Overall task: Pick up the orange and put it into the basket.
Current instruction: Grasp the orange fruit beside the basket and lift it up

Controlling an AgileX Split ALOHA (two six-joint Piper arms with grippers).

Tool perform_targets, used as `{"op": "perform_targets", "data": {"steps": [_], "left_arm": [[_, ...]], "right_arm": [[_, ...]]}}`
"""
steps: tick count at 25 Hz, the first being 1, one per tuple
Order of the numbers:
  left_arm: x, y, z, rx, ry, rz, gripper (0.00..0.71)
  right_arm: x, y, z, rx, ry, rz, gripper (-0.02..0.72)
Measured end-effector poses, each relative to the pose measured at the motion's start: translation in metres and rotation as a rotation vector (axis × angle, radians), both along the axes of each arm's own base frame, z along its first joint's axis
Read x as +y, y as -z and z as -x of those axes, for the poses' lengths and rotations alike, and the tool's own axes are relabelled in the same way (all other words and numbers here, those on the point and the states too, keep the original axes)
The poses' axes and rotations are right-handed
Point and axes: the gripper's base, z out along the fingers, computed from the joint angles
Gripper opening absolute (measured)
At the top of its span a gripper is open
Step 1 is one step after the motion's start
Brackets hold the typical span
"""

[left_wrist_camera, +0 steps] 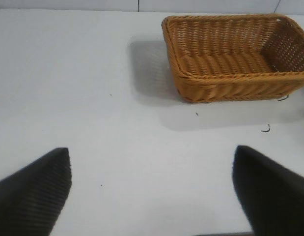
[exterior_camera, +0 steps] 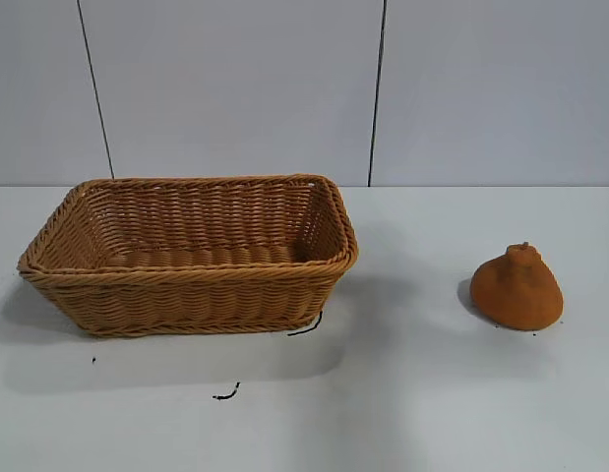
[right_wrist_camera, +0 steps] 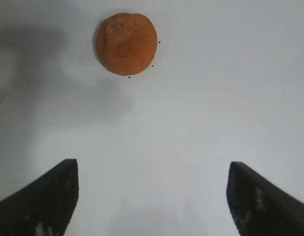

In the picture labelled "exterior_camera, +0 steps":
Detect brown woven wicker basket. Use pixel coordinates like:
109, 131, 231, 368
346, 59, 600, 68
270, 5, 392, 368
17, 172, 360, 338

